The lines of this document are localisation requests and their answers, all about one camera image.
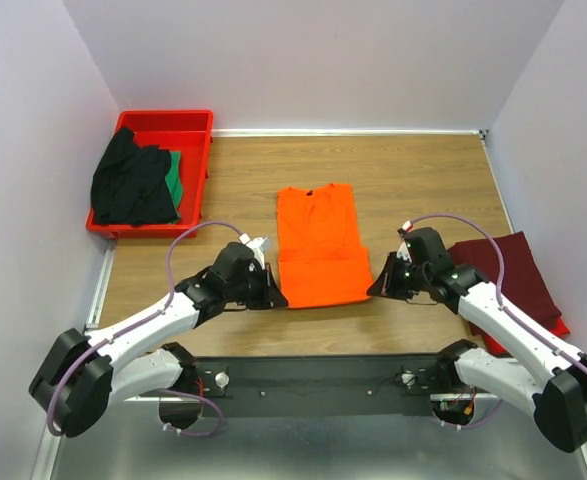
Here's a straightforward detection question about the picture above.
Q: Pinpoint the orange t-shirt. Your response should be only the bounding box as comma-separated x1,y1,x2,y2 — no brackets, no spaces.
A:
276,183,372,309

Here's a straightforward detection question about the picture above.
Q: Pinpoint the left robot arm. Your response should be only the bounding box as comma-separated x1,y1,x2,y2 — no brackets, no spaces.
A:
28,235,288,438

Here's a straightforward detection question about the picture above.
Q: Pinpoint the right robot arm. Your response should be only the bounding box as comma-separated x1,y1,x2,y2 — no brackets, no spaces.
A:
367,222,587,453

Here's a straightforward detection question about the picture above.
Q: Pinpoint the folded maroon t-shirt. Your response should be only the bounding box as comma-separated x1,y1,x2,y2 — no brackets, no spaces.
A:
448,232,562,330

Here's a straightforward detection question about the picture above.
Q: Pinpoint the green t-shirt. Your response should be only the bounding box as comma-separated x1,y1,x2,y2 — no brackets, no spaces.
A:
165,151,183,211

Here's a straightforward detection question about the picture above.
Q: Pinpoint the folded red t-shirt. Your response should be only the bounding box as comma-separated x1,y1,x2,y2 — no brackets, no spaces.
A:
480,318,570,357

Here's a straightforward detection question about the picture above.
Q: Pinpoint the black t-shirt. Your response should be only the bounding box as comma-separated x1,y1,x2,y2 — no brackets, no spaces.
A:
90,127,180,227

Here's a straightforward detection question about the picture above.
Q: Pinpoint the red plastic bin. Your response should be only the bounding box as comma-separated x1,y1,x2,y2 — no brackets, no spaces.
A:
86,110,214,240

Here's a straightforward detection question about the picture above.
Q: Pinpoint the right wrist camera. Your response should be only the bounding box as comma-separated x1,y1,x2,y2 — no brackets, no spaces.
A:
396,229,413,263

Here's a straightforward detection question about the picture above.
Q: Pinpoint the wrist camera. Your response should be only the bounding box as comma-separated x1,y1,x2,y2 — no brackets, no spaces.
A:
238,233,271,270
396,229,413,263

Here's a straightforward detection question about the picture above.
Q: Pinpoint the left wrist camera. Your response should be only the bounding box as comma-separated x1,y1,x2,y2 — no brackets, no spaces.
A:
238,233,271,270

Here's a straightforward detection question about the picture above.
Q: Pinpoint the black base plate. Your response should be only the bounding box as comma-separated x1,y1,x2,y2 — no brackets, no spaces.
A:
177,353,466,418

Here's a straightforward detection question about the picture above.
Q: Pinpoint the aluminium frame rail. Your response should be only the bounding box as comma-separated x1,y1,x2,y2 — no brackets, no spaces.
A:
33,133,587,479

